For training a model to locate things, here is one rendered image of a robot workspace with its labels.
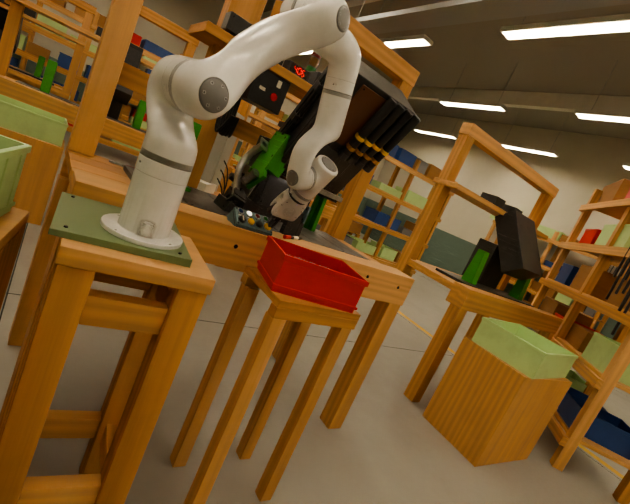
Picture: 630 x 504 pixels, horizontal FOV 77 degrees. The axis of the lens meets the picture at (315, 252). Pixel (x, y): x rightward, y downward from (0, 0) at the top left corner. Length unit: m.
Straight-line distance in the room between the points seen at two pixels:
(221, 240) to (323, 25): 0.72
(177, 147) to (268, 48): 0.32
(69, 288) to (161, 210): 0.25
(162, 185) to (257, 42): 0.39
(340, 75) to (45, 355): 1.01
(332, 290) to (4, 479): 0.92
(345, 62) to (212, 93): 0.47
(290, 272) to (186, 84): 0.59
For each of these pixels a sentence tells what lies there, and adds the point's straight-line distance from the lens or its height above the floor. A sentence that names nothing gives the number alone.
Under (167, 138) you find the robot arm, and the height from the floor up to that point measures 1.11.
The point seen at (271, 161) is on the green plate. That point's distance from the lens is 1.64.
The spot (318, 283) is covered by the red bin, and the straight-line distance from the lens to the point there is 1.25.
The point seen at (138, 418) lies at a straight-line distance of 1.14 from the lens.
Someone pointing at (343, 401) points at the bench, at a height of 0.17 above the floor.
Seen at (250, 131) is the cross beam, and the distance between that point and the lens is 2.09.
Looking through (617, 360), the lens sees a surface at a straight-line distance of 3.37.
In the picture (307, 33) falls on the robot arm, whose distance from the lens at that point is 1.09.
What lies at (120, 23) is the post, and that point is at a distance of 1.85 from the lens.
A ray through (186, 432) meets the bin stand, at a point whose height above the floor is 0.15.
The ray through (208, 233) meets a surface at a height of 0.85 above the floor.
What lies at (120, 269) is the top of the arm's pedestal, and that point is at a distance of 0.92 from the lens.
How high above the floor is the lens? 1.16
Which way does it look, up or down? 10 degrees down
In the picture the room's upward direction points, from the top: 24 degrees clockwise
